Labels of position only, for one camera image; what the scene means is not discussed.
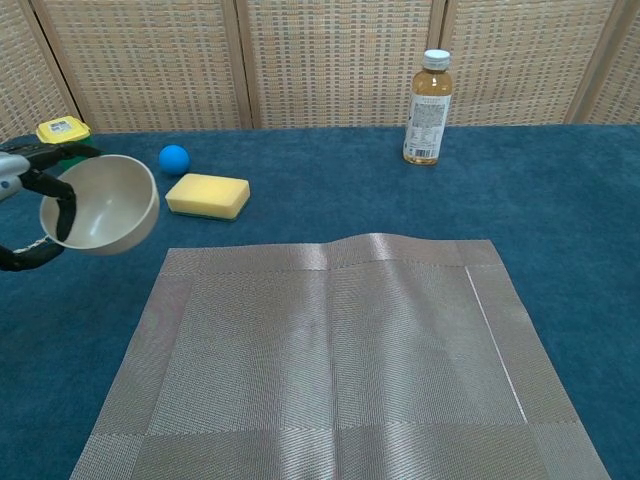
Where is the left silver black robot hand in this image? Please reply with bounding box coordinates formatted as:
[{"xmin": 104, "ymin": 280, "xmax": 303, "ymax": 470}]
[{"xmin": 0, "ymin": 143, "xmax": 104, "ymax": 273}]

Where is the white bowl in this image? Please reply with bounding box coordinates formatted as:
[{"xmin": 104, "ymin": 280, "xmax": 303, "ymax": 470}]
[{"xmin": 39, "ymin": 154, "xmax": 161, "ymax": 257}]

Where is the brown woven placemat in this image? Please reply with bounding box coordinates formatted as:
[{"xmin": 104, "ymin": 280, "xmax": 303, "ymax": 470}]
[{"xmin": 68, "ymin": 231, "xmax": 612, "ymax": 480}]

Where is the green container with yellow lid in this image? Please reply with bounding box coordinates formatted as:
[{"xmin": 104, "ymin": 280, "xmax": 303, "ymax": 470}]
[{"xmin": 35, "ymin": 115, "xmax": 101, "ymax": 166}]

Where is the blue ball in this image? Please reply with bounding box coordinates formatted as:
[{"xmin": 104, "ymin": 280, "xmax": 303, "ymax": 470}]
[{"xmin": 158, "ymin": 144, "xmax": 192, "ymax": 177}]

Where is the yellow sponge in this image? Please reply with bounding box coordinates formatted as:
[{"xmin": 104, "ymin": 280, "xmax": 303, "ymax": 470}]
[{"xmin": 165, "ymin": 173, "xmax": 251, "ymax": 223}]

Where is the woven bamboo folding screen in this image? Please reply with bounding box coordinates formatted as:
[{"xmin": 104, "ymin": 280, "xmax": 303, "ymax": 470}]
[{"xmin": 0, "ymin": 0, "xmax": 640, "ymax": 144}]

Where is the tea bottle with white cap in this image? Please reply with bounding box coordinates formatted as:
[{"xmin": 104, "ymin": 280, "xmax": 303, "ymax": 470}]
[{"xmin": 402, "ymin": 48, "xmax": 455, "ymax": 167}]

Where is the blue carpet table cover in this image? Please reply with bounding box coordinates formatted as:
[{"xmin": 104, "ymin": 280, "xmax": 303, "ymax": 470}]
[{"xmin": 0, "ymin": 122, "xmax": 640, "ymax": 480}]

